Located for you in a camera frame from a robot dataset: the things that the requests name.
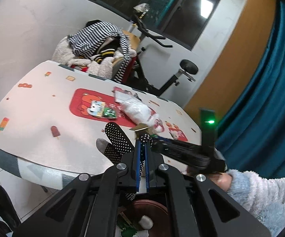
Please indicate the dark window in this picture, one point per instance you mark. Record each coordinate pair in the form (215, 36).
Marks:
(182, 21)

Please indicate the gold foil wrapper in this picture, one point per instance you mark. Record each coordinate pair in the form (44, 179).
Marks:
(140, 130)

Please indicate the black exercise bike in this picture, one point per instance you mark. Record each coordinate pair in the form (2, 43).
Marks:
(150, 55)

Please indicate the white plastic bag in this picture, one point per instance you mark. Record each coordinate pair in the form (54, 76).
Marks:
(137, 111)

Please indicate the pile of striped clothes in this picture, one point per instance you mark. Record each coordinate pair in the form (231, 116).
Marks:
(101, 49)

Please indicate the light blue fleece sleeve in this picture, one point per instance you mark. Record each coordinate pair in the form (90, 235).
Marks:
(263, 198)

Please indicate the wooden door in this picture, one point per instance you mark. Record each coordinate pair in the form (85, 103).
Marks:
(237, 62)

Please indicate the brown round trash bin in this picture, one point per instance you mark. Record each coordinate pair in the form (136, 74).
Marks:
(148, 217)

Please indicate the white pink plush toy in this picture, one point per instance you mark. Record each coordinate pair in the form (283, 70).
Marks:
(155, 124)

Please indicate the person's right hand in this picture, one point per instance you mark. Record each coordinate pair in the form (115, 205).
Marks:
(223, 180)

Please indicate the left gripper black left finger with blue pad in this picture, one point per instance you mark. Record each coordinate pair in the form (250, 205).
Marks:
(87, 206)

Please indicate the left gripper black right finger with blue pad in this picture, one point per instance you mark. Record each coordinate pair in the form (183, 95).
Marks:
(196, 205)

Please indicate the black dotted work glove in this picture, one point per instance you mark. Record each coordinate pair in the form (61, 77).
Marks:
(119, 144)

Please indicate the cartoon snack packet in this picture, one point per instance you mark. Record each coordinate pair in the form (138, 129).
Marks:
(99, 109)

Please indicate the green crinkled wrapper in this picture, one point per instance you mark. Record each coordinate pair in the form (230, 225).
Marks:
(126, 230)

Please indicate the black tracker with green light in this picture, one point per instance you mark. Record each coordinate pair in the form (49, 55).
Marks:
(208, 125)

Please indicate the geometric pattern folding table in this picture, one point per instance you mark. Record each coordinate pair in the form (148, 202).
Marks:
(33, 170)

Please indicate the black slipper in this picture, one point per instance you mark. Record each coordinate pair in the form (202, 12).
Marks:
(9, 220)

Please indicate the blue curtain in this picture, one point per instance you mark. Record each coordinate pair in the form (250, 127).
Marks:
(251, 136)

